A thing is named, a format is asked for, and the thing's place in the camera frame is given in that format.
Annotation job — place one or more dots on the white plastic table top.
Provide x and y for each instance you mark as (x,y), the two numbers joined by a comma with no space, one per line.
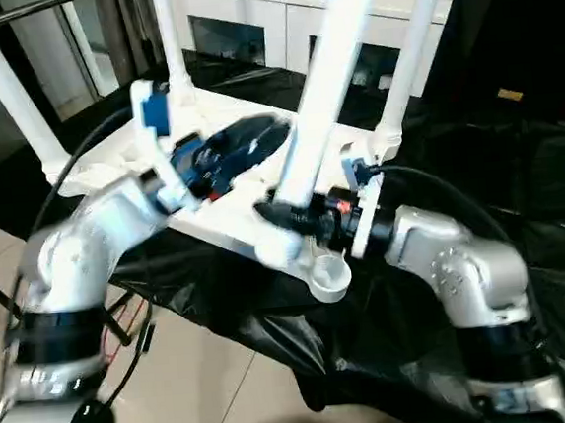
(224,221)

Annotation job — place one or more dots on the white plastic table leg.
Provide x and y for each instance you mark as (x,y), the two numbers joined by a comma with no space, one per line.
(174,43)
(329,69)
(411,47)
(9,87)

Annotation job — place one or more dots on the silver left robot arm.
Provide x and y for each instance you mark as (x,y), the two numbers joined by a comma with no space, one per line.
(91,228)

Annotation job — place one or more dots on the white cabinet with glass doors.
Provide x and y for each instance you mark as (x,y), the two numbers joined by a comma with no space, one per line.
(270,14)

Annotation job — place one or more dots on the grey pleated curtain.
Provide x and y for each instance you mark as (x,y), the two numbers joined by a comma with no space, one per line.
(133,31)

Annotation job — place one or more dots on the black plastic mat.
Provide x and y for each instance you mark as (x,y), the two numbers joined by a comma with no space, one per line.
(507,177)

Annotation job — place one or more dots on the black fabric case gold label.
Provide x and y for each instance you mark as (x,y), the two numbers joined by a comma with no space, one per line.
(510,93)

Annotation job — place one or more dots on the metal stand with clamp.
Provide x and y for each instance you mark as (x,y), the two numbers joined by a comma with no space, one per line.
(32,13)

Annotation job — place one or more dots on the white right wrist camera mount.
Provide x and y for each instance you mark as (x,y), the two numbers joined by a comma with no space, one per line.
(367,214)

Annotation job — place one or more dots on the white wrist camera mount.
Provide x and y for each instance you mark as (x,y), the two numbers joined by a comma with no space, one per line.
(367,214)
(142,92)

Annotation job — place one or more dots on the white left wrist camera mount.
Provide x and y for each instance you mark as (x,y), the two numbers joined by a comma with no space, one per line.
(142,92)

